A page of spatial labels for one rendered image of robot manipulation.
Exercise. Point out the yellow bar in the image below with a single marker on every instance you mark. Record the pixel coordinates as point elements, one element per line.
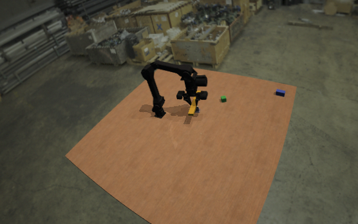
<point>192,108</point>

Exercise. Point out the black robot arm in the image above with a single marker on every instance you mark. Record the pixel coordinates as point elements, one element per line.
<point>184,71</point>

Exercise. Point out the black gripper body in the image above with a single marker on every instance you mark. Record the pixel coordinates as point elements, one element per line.
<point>191,92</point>

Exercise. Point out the small blue block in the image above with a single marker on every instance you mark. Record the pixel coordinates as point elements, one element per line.
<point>280,93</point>

